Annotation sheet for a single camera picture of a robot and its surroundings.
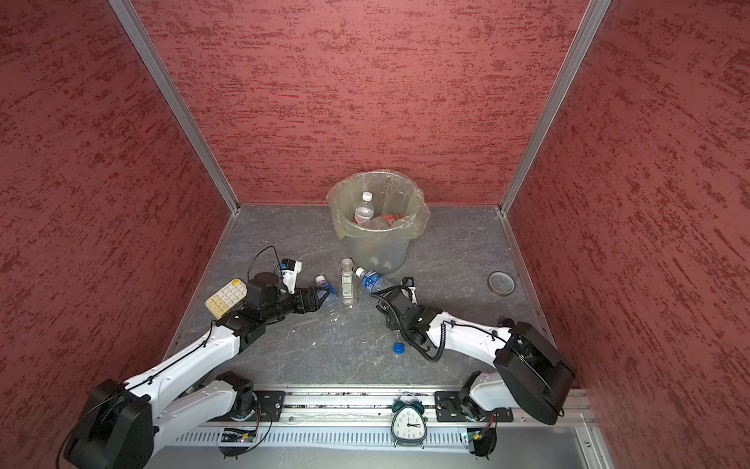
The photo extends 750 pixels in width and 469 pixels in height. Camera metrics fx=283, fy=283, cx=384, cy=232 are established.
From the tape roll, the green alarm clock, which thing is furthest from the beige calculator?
the tape roll

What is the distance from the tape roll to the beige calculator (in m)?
0.84

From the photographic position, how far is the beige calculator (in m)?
0.91

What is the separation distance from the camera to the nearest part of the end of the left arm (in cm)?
64

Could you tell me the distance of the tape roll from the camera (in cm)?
98

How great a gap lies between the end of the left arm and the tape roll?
1.96ft

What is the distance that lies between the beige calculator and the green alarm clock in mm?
602

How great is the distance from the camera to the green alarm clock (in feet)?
2.23

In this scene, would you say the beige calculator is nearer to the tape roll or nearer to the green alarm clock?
the green alarm clock

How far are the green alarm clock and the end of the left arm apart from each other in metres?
0.34

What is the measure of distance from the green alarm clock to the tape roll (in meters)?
0.45

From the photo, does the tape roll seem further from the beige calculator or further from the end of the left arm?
the beige calculator
